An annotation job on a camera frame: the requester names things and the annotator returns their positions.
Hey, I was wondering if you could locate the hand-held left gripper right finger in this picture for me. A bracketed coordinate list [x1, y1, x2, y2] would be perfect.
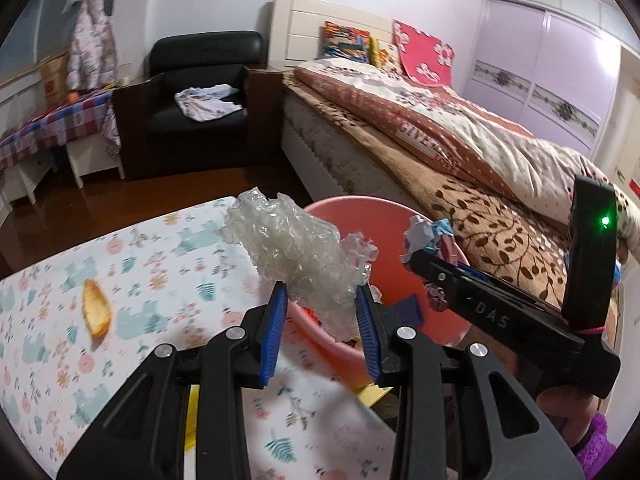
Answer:
[354, 284, 586, 480]

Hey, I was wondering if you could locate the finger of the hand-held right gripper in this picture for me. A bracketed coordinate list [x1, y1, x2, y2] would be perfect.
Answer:
[455, 262, 507, 287]
[399, 249, 482, 312]

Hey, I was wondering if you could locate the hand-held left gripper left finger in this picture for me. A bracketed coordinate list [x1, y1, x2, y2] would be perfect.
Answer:
[56, 280, 289, 480]

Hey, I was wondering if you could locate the white blue paper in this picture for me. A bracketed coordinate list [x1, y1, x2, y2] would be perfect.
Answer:
[402, 215, 457, 312]

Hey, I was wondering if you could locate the pink plastic bin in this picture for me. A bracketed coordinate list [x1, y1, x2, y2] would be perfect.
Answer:
[287, 196, 474, 387]

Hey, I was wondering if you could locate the blue foam piece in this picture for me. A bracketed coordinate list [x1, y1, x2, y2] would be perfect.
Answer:
[397, 294, 427, 330]

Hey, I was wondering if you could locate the clear bubble wrap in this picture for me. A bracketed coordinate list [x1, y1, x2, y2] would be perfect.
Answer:
[217, 186, 379, 343]

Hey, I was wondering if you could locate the person's right forearm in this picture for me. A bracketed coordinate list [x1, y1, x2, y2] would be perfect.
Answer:
[575, 412, 619, 480]

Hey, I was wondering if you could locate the person's right hand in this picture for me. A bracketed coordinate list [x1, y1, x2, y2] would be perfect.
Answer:
[536, 385, 602, 457]

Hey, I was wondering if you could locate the bed with floral bedding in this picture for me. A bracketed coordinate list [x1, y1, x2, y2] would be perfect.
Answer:
[284, 70, 621, 313]

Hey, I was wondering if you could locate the pink white quilt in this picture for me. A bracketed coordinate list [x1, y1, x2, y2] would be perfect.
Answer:
[295, 57, 640, 253]

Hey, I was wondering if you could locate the white mattress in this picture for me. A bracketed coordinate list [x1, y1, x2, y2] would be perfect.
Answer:
[280, 92, 403, 202]

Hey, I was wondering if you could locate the floral tablecloth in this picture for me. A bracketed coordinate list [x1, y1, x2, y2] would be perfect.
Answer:
[0, 195, 401, 480]

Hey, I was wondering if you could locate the orange peel piece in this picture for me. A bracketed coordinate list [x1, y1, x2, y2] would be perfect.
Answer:
[81, 279, 114, 337]

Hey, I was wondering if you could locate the pink flower pillow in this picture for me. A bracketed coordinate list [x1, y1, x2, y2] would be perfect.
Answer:
[392, 20, 457, 87]

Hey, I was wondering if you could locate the lilac wardrobe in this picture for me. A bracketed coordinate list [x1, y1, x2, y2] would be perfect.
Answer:
[467, 0, 627, 162]

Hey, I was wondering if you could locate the yellow floral pillow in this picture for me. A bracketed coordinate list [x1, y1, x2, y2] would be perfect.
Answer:
[372, 40, 404, 74]

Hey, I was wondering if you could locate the white cloth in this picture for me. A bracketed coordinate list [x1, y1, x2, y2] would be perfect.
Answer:
[174, 84, 244, 124]

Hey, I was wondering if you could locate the white stool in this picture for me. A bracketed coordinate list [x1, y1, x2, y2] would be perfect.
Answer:
[0, 152, 57, 207]
[65, 132, 127, 191]

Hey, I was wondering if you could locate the colourful printed pillow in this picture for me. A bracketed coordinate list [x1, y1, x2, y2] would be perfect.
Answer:
[320, 21, 374, 67]

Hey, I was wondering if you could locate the white bed headboard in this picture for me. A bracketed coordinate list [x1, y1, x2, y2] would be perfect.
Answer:
[270, 0, 397, 72]

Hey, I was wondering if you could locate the black leather armchair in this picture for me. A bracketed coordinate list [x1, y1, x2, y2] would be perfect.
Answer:
[112, 30, 287, 182]

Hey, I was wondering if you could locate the checked tablecloth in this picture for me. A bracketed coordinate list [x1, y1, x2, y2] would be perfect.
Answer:
[0, 87, 122, 167]

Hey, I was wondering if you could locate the cardboard box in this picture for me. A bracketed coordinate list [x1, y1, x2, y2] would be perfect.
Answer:
[40, 55, 72, 109]

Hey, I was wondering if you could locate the floral padded jacket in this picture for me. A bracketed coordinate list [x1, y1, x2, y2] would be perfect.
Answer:
[67, 0, 119, 89]

